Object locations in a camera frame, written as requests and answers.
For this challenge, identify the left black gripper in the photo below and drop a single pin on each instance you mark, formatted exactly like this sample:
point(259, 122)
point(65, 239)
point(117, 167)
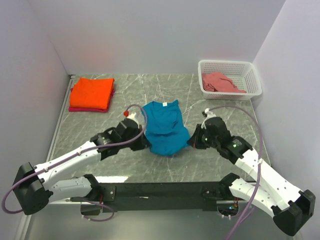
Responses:
point(143, 143)

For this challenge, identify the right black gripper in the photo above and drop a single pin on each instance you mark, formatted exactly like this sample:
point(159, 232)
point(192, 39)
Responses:
point(194, 140)

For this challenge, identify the blue t shirt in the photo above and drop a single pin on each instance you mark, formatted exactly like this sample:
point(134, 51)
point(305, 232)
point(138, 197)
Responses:
point(165, 129)

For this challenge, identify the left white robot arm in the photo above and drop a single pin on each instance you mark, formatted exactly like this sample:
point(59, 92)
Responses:
point(35, 186)

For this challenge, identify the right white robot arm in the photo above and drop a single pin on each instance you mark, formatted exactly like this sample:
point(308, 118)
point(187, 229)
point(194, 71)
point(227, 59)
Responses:
point(289, 206)

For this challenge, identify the folded orange t shirt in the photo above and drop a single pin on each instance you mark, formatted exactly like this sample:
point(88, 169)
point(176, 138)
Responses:
point(92, 94)

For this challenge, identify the pink t shirt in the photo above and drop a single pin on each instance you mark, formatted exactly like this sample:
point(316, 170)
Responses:
point(218, 82)

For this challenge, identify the white plastic basket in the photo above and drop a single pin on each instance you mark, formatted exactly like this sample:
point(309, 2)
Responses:
point(242, 73)

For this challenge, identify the folded magenta t shirt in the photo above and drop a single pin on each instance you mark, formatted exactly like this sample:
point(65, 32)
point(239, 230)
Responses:
point(92, 109)

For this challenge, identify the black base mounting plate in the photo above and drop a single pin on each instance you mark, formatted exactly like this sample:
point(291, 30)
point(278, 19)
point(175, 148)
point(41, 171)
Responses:
point(143, 196)

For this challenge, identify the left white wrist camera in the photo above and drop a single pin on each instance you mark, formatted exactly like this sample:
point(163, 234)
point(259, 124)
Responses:
point(131, 115)

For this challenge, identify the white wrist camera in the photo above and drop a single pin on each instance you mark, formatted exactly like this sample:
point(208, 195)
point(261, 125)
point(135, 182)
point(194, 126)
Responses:
point(131, 115)
point(208, 114)

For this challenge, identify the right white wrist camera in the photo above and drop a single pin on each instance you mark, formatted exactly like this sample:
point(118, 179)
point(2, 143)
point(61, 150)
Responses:
point(208, 114)

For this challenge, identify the aluminium frame rail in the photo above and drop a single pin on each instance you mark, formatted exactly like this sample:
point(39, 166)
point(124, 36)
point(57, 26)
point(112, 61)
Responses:
point(64, 222)

